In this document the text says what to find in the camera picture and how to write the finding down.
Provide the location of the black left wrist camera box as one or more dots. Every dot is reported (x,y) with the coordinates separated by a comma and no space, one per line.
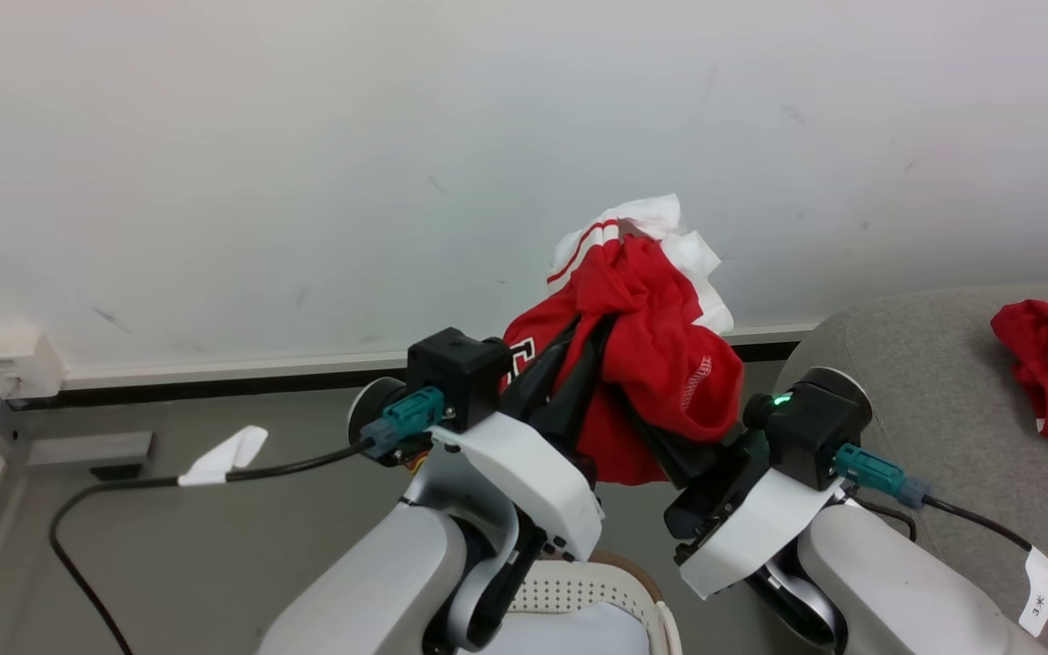
(456,368)

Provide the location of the cream plastic laundry basket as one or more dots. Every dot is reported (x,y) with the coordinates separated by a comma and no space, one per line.
(579,582)

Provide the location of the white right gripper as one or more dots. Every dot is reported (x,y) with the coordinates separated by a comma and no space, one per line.
(751,528)

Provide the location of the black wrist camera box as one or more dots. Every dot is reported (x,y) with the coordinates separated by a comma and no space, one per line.
(815,428)
(456,368)

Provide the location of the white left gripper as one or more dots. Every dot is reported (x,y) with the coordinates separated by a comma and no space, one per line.
(542,482)

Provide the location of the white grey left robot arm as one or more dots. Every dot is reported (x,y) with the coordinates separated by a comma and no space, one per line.
(378,582)

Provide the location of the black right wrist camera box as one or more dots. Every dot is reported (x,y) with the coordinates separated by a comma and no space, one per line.
(815,428)

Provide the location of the grey fabric sofa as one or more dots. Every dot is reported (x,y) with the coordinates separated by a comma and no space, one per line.
(952,409)

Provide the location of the white baseboard with black gap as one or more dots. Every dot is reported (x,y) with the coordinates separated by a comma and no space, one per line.
(260,368)

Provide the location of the black round frame foot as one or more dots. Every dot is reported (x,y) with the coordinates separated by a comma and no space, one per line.
(116,471)

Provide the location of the grey metal foot bracket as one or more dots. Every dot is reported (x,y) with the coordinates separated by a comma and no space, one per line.
(87,448)

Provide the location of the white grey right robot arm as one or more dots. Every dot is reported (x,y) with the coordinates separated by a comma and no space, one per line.
(906,591)

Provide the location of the white wall socket box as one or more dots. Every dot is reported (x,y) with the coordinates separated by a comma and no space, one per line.
(19,362)

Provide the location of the white cloth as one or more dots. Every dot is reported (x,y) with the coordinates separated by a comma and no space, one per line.
(569,632)

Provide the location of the red and white jersey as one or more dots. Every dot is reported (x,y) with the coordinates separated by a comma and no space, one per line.
(660,337)

